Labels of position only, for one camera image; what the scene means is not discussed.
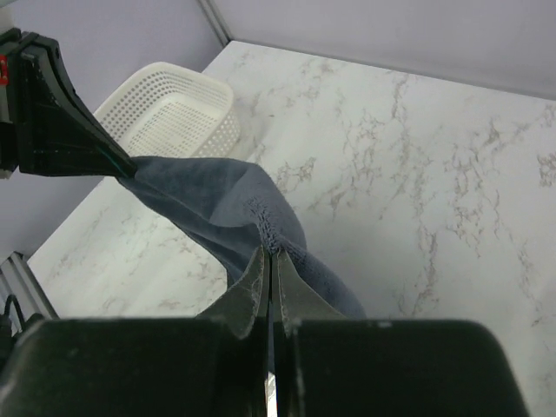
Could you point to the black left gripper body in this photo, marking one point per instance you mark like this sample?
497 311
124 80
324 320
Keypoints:
9 40

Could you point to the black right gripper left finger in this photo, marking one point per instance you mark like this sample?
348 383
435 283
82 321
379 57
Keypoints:
214 364

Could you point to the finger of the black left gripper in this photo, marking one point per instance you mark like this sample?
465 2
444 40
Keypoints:
57 135

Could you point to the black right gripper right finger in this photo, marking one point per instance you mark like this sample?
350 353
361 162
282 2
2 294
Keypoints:
327 365

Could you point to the dark blue towel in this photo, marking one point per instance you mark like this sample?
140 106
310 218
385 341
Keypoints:
231 208

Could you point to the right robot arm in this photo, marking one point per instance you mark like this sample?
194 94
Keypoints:
270 337

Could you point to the white perforated basket left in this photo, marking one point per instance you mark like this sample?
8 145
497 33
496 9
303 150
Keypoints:
167 110

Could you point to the aluminium front rail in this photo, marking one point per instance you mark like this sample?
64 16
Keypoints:
17 279

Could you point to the left aluminium frame post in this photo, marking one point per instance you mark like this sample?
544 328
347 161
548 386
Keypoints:
216 21

